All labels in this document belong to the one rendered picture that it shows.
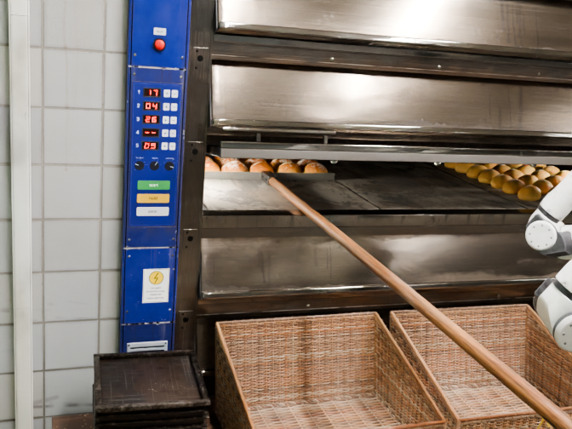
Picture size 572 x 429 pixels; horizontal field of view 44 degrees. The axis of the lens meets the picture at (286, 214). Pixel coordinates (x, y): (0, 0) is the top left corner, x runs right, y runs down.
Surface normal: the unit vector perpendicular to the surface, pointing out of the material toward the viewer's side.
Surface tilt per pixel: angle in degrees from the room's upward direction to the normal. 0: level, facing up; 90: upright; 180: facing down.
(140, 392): 0
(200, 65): 90
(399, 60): 90
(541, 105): 70
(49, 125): 90
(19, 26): 90
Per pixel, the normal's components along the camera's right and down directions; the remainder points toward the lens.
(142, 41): 0.32, 0.29
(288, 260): 0.33, -0.06
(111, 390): 0.09, -0.96
